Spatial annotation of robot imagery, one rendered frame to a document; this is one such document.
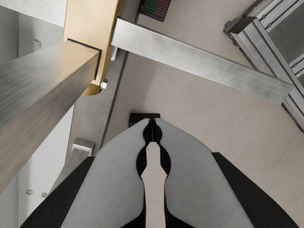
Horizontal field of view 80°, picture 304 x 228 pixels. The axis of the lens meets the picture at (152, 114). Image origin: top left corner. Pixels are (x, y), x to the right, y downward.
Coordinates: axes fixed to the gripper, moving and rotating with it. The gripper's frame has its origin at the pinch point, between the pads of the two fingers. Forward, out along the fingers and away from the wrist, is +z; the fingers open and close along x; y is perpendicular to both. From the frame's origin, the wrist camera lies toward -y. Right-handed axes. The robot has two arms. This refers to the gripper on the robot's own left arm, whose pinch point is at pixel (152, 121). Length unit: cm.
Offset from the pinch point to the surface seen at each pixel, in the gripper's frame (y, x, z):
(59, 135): 24.0, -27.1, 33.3
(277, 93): 3.6, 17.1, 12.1
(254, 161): 98, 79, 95
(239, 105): 49, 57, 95
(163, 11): -6.5, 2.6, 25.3
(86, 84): -0.2, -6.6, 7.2
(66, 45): -3.9, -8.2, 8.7
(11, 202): 49, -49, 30
